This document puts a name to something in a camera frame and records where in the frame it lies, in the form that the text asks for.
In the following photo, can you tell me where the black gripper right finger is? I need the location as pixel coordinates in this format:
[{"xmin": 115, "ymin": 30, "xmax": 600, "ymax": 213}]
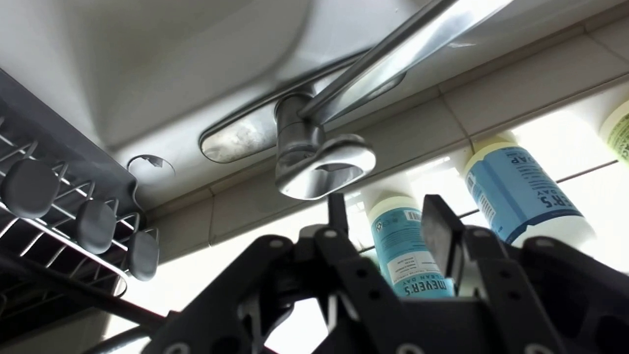
[{"xmin": 419, "ymin": 193, "xmax": 629, "ymax": 354}]

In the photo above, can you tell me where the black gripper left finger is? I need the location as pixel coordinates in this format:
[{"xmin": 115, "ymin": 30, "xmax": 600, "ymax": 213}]
[{"xmin": 140, "ymin": 193, "xmax": 412, "ymax": 354}]

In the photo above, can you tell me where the chrome sink faucet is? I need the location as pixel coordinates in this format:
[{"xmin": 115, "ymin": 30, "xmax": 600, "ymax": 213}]
[{"xmin": 274, "ymin": 0, "xmax": 518, "ymax": 203}]

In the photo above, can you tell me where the chrome tap spout and base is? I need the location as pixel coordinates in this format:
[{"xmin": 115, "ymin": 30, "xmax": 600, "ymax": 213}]
[{"xmin": 197, "ymin": 0, "xmax": 461, "ymax": 166}]

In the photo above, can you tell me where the blue label soap bottle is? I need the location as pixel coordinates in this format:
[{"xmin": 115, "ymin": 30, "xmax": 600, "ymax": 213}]
[{"xmin": 461, "ymin": 132, "xmax": 600, "ymax": 250}]

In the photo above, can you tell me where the teal soap bottle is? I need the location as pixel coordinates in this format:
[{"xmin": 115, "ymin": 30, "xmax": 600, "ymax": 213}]
[{"xmin": 362, "ymin": 190, "xmax": 459, "ymax": 302}]

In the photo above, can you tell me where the round white sink hole cap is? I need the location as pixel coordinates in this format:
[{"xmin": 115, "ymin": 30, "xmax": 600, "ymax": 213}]
[{"xmin": 125, "ymin": 152, "xmax": 178, "ymax": 182}]

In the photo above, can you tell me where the green soap bottle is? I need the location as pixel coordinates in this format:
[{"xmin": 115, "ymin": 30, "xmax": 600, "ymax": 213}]
[{"xmin": 598, "ymin": 97, "xmax": 629, "ymax": 168}]

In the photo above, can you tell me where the white double basin sink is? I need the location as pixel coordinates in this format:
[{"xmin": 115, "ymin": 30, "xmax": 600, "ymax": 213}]
[{"xmin": 0, "ymin": 0, "xmax": 629, "ymax": 223}]

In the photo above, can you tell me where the grey wire dish rack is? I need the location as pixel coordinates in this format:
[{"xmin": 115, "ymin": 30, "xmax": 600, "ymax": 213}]
[{"xmin": 0, "ymin": 68, "xmax": 166, "ymax": 333}]

